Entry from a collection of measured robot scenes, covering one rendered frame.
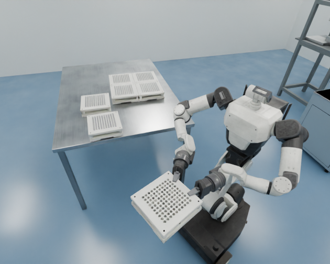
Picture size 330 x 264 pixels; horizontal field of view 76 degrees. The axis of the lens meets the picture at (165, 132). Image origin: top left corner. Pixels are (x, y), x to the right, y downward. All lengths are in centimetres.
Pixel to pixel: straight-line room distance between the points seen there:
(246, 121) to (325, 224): 166
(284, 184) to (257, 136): 27
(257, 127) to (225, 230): 107
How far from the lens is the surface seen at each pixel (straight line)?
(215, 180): 110
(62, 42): 493
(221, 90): 133
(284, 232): 239
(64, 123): 191
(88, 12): 478
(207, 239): 191
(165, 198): 105
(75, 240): 220
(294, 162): 118
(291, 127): 119
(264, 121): 119
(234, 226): 204
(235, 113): 123
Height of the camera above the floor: 191
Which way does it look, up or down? 40 degrees down
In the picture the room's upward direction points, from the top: 2 degrees clockwise
